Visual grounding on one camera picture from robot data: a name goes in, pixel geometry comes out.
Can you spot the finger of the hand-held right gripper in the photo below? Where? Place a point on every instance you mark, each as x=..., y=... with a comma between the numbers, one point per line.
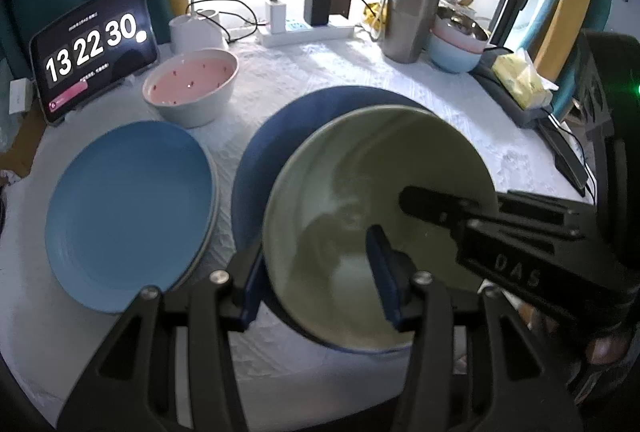
x=435, y=207
x=540, y=209

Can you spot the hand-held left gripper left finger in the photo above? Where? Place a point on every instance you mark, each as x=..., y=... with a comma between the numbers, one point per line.
x=247, y=292

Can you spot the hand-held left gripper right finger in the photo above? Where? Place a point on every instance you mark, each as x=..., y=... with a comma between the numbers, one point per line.
x=385, y=272

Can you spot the pale green bowl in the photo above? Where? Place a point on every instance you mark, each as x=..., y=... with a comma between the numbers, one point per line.
x=350, y=172

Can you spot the light blue plate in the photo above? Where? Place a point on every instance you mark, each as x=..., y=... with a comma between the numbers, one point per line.
x=130, y=212

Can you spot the dark blue bowl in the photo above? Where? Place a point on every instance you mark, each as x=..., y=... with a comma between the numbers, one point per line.
x=270, y=147

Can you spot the white bowl with pink inside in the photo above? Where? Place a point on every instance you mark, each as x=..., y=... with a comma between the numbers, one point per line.
x=190, y=77

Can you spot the grey cloth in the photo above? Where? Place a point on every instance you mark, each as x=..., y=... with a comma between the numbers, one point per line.
x=525, y=118

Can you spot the yellow tissue pack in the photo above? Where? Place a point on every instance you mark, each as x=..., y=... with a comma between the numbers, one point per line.
x=520, y=79

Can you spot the light blue bowl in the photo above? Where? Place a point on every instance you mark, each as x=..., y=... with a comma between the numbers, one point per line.
x=450, y=60

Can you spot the pastel pink bowl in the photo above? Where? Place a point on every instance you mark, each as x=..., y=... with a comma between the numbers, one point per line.
x=450, y=43

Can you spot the small steel bowl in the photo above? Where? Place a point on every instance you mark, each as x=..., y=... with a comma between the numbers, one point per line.
x=465, y=29

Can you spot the stainless steel tumbler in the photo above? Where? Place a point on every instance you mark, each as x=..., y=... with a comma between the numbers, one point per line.
x=407, y=22

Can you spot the yellow plastic item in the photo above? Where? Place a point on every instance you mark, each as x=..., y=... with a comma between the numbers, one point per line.
x=372, y=19

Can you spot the white power strip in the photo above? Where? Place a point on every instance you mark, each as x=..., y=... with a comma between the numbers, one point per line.
x=310, y=37

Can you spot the black charger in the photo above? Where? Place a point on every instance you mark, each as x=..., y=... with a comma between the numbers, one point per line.
x=317, y=7

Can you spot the white charger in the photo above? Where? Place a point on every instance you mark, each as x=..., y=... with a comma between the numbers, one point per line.
x=275, y=14

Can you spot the white desk lamp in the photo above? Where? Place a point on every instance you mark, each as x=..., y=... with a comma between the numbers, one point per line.
x=195, y=34

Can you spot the tablet showing clock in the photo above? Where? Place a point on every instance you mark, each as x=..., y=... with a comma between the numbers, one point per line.
x=90, y=47

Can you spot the small white box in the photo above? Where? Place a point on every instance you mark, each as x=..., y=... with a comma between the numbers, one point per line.
x=20, y=97

